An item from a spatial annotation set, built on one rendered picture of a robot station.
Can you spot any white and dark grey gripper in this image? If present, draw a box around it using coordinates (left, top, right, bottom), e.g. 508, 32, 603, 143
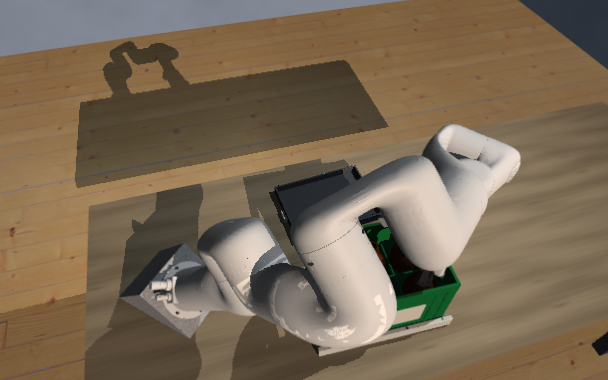
414, 268, 446, 289

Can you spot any green bottle crate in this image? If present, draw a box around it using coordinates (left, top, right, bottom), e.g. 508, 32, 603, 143
362, 222, 461, 330

